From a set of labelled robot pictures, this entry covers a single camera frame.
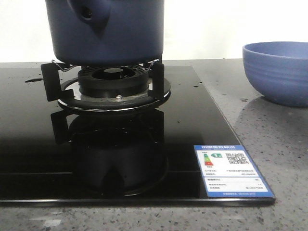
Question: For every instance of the light blue ribbed bowl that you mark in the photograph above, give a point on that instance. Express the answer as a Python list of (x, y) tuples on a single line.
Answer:
[(278, 70)]

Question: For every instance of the black metal pot support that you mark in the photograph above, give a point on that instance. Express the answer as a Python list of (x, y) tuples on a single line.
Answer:
[(68, 95)]

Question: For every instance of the dark blue cooking pot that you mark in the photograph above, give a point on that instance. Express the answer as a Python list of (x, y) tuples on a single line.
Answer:
[(106, 32)]

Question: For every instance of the black round gas burner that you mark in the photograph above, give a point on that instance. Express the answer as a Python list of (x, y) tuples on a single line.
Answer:
[(108, 82)]

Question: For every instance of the blue white energy label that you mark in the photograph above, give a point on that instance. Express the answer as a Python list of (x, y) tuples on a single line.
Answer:
[(228, 171)]

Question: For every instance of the black glass gas stove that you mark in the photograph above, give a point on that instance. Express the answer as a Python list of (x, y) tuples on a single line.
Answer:
[(50, 156)]

